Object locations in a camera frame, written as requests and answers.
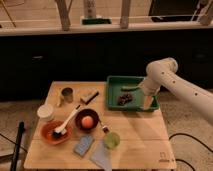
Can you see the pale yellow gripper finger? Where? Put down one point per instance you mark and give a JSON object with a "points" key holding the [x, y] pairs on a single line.
{"points": [[147, 102]]}

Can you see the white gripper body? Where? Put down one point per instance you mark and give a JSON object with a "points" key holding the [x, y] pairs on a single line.
{"points": [[150, 87]]}

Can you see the dark purple grape bunch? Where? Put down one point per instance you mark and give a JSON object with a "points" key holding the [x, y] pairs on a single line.
{"points": [[125, 98]]}

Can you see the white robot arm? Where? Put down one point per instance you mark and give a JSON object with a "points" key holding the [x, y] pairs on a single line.
{"points": [[163, 73]]}

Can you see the green pea pod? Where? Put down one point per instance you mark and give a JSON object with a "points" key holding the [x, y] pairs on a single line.
{"points": [[129, 88]]}

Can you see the green plastic tray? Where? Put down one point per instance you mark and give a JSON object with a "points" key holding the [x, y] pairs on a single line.
{"points": [[113, 92]]}

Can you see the small brown white object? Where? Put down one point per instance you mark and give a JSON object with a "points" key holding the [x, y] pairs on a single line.
{"points": [[105, 129]]}

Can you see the green plastic cup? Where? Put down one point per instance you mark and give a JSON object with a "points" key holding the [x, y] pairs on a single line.
{"points": [[111, 140]]}

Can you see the orange egg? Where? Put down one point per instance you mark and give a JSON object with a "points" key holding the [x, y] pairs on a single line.
{"points": [[87, 122]]}

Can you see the dark brown bowl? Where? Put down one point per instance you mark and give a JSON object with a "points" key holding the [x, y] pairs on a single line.
{"points": [[82, 114]]}

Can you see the metal cup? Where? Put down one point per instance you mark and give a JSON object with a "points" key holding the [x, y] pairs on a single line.
{"points": [[67, 94]]}

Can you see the blue sponge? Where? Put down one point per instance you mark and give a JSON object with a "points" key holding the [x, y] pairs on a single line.
{"points": [[82, 147]]}

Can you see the green base on shelf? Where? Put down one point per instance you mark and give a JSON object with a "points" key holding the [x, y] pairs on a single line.
{"points": [[96, 21]]}

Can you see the orange plastic bowl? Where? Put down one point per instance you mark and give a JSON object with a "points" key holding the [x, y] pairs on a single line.
{"points": [[50, 136]]}

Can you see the black pole stand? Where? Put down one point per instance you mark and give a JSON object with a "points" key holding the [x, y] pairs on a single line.
{"points": [[15, 156]]}

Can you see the white handled dish brush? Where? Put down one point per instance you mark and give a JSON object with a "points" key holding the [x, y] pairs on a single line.
{"points": [[60, 129]]}

